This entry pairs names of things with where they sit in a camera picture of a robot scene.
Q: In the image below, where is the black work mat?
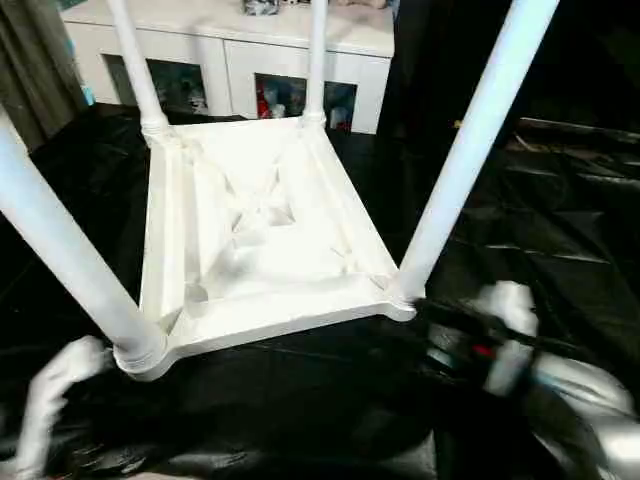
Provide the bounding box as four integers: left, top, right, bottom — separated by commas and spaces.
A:
0, 99, 640, 480

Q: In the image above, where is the grey curtain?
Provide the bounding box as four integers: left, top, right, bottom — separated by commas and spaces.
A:
0, 0, 89, 151

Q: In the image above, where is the grey metal rod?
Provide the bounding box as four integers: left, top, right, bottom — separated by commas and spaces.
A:
519, 118, 640, 142

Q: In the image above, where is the white glass-door cabinet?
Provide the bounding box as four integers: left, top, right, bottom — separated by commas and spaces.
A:
59, 0, 396, 135

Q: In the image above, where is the black backdrop cloth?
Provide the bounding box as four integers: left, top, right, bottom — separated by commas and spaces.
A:
377, 0, 640, 141

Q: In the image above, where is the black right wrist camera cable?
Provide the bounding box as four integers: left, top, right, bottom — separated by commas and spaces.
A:
502, 333, 554, 354

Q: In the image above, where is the grey patterned ornament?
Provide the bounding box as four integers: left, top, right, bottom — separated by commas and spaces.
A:
242, 0, 281, 16

